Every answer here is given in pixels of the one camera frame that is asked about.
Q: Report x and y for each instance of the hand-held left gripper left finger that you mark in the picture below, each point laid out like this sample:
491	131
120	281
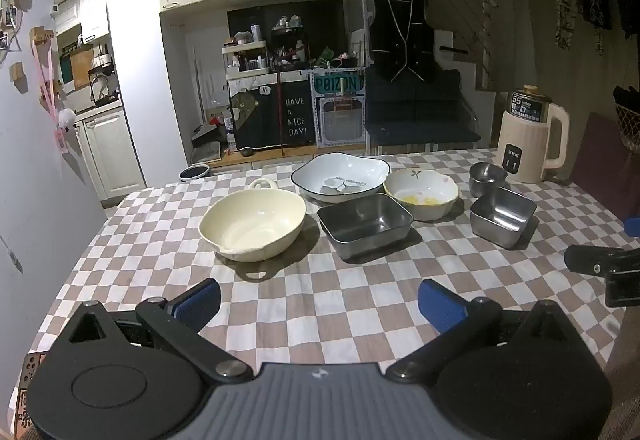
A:
199	306

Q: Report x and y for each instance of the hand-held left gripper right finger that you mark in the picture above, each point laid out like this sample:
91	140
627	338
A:
440	307

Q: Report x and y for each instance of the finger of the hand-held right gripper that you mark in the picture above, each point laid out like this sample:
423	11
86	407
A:
633	226
595	262

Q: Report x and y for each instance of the small square steel container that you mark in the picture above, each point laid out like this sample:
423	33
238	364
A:
502	217

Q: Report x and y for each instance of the large square steel container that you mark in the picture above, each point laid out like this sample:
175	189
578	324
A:
365	225

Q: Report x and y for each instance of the floral yellow-rimmed bowl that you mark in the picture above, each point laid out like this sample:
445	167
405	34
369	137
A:
422	192

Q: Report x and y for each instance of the round steel cup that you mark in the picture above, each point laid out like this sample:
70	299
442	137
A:
487	177

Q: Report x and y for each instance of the white dark-rimmed plate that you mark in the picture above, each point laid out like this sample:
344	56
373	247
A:
340	175

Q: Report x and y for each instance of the dark maroon chair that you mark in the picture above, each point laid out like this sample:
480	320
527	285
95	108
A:
605	160

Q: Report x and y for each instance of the checkered tablecloth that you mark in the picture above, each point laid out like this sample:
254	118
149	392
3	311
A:
340	305

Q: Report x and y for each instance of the grey trash bin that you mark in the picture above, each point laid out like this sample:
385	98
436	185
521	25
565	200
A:
194	172

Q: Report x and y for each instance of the cream electric kettle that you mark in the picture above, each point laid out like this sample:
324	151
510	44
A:
525	140

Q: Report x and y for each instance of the white kitchen cabinets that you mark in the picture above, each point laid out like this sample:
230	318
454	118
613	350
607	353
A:
112	150

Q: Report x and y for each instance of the dark cushioned chair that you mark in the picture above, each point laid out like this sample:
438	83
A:
420	110

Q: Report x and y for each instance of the black lettered banner cloth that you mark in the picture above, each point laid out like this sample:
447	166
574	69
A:
270	120

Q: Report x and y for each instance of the white printed box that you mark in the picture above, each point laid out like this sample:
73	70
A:
341	120

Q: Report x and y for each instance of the white shelf rack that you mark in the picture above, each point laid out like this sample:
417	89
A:
245	65

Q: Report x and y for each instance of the teal lettered sign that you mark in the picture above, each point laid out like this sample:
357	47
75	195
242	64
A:
337	83

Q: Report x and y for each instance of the black vest with white trim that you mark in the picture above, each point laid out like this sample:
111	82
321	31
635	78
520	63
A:
400	35

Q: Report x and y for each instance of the pink ribbon wall decoration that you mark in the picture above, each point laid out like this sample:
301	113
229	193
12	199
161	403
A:
50	90

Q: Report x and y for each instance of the wall photos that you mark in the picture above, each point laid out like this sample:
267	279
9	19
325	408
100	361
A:
12	5

